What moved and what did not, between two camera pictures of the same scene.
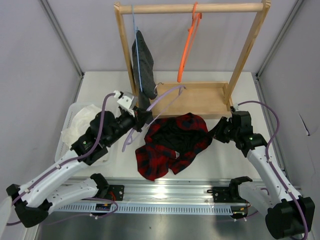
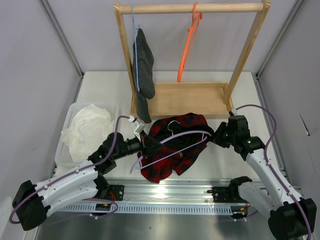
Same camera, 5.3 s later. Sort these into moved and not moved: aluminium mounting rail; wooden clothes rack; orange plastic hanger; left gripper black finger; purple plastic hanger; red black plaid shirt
Moved: left gripper black finger; purple plastic hanger
Not moved: aluminium mounting rail; red black plaid shirt; wooden clothes rack; orange plastic hanger
